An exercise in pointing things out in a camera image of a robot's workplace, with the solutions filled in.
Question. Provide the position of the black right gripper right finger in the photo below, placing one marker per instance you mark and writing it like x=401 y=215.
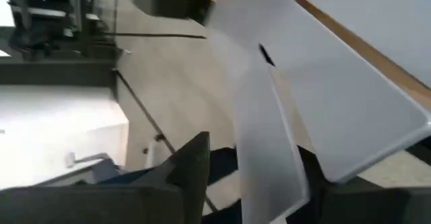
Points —
x=370 y=207

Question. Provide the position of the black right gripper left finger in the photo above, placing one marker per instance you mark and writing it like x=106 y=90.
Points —
x=188 y=183

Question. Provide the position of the long grey slotted divider sheet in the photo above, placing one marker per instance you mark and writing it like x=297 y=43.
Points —
x=336 y=109

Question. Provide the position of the dark metal shelving unit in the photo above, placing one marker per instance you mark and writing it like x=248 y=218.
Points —
x=50 y=22

